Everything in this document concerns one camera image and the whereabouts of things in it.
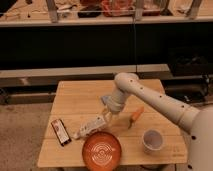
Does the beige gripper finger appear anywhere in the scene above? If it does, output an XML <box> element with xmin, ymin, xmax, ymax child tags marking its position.
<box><xmin>103</xmin><ymin>112</ymin><xmax>112</xmax><ymax>122</ymax></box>

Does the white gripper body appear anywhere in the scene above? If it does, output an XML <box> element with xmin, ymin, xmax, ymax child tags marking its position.
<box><xmin>107</xmin><ymin>92</ymin><xmax>127</xmax><ymax>114</ymax></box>

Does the white bottle with label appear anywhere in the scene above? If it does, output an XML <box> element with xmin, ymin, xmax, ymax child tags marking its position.
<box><xmin>73</xmin><ymin>115</ymin><xmax>108</xmax><ymax>139</ymax></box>

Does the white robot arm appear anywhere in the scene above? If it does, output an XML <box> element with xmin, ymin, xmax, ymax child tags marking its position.
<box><xmin>106</xmin><ymin>73</ymin><xmax>213</xmax><ymax>171</ymax></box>

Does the orange ceramic bowl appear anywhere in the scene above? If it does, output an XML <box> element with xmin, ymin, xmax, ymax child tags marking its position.
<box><xmin>82</xmin><ymin>132</ymin><xmax>122</xmax><ymax>171</ymax></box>

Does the blue sponge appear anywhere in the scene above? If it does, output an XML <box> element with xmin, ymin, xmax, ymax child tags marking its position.
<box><xmin>101</xmin><ymin>95</ymin><xmax>110</xmax><ymax>105</ymax></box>

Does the orange carrot toy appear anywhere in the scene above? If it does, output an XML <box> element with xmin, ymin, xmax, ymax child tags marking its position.
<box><xmin>129</xmin><ymin>107</ymin><xmax>144</xmax><ymax>128</ymax></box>

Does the wooden table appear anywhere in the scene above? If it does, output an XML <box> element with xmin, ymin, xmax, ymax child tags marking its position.
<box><xmin>38</xmin><ymin>80</ymin><xmax>187</xmax><ymax>168</ymax></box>

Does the white paper cup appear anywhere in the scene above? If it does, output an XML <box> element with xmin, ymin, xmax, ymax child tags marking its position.
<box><xmin>142</xmin><ymin>129</ymin><xmax>164</xmax><ymax>154</ymax></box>

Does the red black snack bar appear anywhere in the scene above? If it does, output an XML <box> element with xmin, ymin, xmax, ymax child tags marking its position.
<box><xmin>51</xmin><ymin>119</ymin><xmax>71</xmax><ymax>146</ymax></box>

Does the long wooden bench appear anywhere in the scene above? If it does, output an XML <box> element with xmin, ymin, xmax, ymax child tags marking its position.
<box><xmin>0</xmin><ymin>64</ymin><xmax>172</xmax><ymax>87</ymax></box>

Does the cluttered background shelf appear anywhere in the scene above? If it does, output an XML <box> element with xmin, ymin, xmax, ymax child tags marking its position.
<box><xmin>0</xmin><ymin>0</ymin><xmax>213</xmax><ymax>27</ymax></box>

